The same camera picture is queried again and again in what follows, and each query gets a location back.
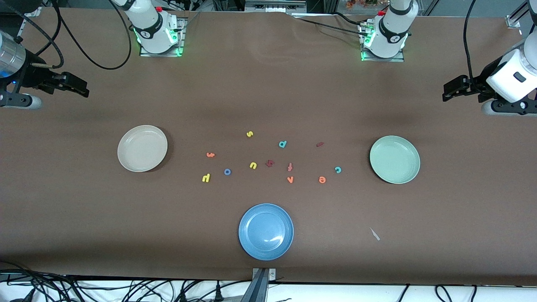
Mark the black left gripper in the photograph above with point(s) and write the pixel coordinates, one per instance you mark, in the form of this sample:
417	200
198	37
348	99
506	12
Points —
477	87

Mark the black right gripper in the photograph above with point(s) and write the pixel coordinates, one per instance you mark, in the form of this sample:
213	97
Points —
32	77

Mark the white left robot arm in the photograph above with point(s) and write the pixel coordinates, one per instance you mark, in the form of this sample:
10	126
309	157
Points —
392	29

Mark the beige round plate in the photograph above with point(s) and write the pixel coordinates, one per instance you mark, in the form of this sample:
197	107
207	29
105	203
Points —
142	149

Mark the light green round plate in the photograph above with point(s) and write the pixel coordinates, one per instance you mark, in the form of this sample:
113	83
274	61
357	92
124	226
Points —
394	160

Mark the orange decorative plant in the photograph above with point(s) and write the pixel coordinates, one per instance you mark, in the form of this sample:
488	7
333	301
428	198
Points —
361	3

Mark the small white paper scrap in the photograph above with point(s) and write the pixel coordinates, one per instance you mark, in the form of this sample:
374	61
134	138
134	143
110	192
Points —
375	235

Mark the brown table mat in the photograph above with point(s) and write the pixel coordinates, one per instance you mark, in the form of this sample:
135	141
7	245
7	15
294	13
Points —
268	84

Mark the grey metal box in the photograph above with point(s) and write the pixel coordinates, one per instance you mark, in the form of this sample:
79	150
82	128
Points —
272	6

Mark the dark red foam letter r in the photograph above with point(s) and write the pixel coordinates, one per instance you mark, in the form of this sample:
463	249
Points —
269	163

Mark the blue round plate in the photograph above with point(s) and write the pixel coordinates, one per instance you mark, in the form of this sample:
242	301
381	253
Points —
266	232

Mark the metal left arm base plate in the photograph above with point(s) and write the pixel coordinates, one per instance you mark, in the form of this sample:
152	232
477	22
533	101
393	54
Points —
394	59

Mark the aluminium frame rail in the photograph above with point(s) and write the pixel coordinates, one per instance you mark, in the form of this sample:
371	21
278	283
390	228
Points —
33	11
514	20

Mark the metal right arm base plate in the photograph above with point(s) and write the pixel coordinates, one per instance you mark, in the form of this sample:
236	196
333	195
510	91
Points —
181	42

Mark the grey metal camera mount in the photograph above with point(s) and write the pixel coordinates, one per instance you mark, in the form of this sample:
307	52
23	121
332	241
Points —
262	277

